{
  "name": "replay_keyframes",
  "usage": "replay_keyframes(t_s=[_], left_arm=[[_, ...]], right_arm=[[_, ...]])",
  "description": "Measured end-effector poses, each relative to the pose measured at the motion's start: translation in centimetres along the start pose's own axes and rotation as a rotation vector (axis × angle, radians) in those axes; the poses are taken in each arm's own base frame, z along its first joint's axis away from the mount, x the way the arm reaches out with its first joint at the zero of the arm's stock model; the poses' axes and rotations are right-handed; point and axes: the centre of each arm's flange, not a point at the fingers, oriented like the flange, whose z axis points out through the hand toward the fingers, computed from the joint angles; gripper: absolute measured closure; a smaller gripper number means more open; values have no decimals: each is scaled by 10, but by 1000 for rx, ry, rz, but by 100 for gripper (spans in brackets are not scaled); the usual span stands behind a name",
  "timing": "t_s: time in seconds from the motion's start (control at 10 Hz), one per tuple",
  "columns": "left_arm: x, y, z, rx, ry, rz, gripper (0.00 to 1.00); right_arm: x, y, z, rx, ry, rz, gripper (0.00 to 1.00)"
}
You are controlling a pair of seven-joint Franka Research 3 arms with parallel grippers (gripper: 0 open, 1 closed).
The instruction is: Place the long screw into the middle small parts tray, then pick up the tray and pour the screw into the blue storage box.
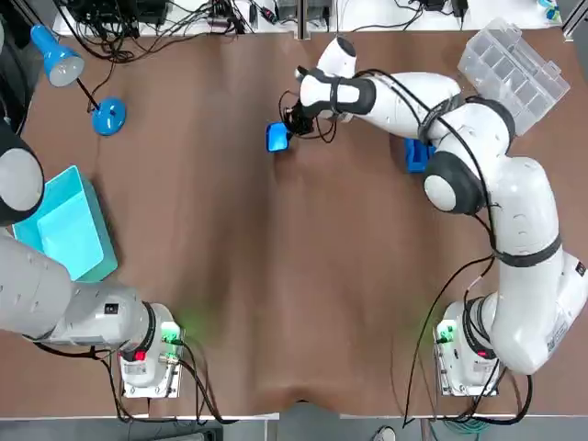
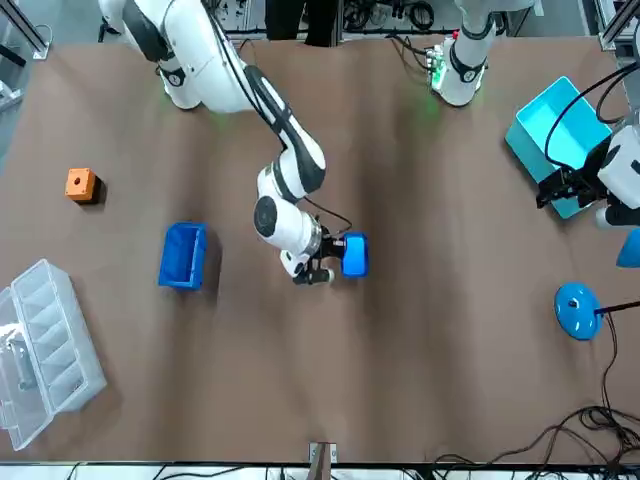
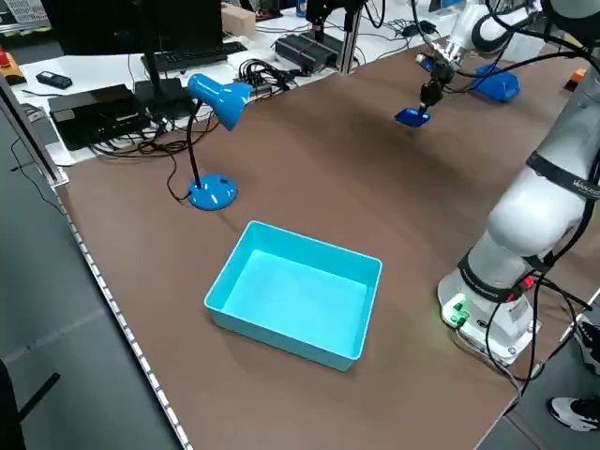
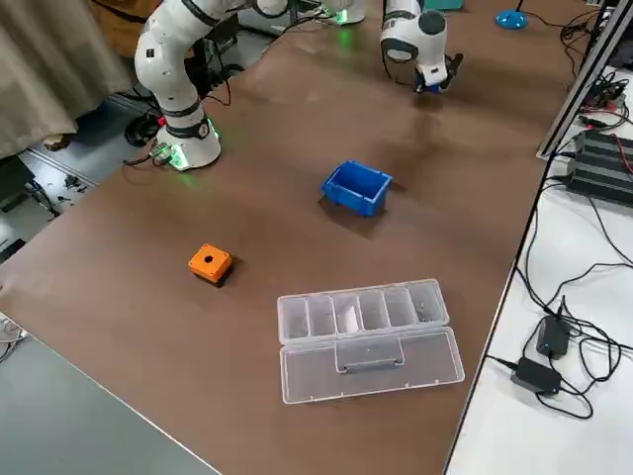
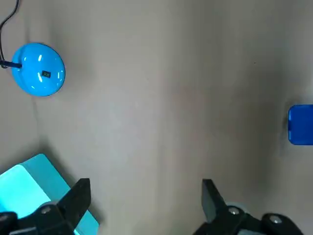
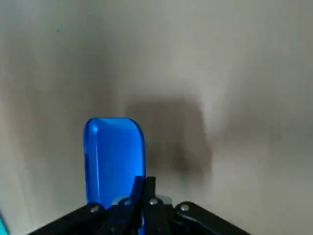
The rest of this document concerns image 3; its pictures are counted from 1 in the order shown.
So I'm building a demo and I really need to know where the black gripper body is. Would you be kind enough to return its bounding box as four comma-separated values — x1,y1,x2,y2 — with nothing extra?
428,62,458,88

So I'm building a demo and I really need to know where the small blue parts tray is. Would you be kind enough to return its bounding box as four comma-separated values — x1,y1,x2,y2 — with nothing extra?
394,107,433,129

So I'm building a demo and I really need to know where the blue storage box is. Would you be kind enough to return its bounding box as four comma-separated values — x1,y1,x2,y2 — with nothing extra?
470,62,521,106

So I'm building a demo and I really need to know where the orange push button box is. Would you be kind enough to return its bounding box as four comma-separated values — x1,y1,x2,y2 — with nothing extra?
563,67,590,91

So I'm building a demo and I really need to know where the black ribbed electronics box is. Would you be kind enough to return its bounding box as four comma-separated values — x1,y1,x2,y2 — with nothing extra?
274,31,347,75

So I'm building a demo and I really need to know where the cardboard box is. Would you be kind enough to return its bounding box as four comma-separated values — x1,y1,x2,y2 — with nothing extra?
219,3,258,38

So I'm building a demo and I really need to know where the black flat electronics box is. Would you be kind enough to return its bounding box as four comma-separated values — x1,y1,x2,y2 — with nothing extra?
46,82,152,152

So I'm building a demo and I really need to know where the blue desk lamp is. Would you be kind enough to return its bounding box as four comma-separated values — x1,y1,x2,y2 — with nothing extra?
186,73,251,212

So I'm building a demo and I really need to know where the black keyboard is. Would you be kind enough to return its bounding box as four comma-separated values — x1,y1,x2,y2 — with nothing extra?
157,40,248,66

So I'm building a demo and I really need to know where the teal plastic bin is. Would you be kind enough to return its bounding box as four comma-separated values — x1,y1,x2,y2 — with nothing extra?
202,219,384,374

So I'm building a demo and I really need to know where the black computer monitor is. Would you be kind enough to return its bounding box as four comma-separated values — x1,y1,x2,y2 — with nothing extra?
46,0,224,116

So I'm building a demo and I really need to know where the white desk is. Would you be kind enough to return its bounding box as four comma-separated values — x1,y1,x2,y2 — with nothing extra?
18,0,451,168

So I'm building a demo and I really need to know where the person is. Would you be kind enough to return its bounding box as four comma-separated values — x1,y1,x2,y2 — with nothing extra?
547,318,600,433

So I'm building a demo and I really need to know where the small black handheld device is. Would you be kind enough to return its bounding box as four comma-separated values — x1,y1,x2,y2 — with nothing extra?
35,69,74,90

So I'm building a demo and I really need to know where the aluminium frame post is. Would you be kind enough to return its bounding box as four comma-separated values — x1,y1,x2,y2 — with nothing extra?
340,0,363,75

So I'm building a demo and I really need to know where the aluminium frame rail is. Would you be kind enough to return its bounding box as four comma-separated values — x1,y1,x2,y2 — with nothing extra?
0,74,70,189

